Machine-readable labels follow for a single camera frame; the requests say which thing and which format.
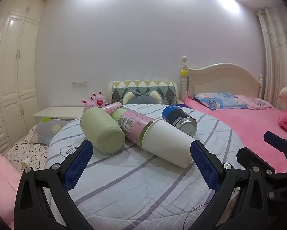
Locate triangle patterned cushion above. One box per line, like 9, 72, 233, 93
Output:
111, 80, 179, 105

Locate grey sun print pillow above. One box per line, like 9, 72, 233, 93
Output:
33, 117, 72, 146

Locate pink fleece blanket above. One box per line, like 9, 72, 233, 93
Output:
0, 143, 22, 230

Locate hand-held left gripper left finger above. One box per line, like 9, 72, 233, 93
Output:
14, 140, 95, 230

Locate blue metal can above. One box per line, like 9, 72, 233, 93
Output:
162, 105, 198, 137

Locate pale green cup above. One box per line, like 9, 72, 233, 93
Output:
80, 108, 126, 155

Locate pink labelled green bottle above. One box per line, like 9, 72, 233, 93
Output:
110, 106, 158, 149

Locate pink bunny plush toy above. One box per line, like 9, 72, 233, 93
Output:
81, 91, 106, 111

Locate cream curtain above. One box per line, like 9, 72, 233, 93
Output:
256, 9, 287, 108

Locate grey cat ear pillow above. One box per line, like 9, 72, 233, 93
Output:
123, 89, 162, 105

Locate white paper cup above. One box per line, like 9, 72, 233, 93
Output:
142, 118, 196, 168

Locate heart print sheet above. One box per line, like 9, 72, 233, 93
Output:
3, 125, 51, 172

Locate blue cartoon pillow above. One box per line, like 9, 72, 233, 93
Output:
194, 92, 239, 110

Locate thin black cable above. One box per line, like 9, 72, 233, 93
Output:
184, 202, 210, 230

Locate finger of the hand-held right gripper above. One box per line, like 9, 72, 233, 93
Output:
264, 131, 287, 173
236, 147, 276, 176

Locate cream wooden bed headboard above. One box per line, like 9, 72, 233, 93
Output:
180, 56, 265, 100

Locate cream wardrobe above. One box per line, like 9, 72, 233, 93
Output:
0, 0, 47, 154

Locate pink cartoon pillow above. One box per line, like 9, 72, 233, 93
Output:
233, 94, 275, 110

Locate pink cup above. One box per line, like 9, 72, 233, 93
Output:
103, 102, 122, 115

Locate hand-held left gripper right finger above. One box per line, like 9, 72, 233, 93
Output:
191, 140, 273, 230

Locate pink bed sheet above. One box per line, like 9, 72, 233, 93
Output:
183, 96, 287, 176

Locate white nightstand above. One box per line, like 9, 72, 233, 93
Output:
33, 107, 87, 125

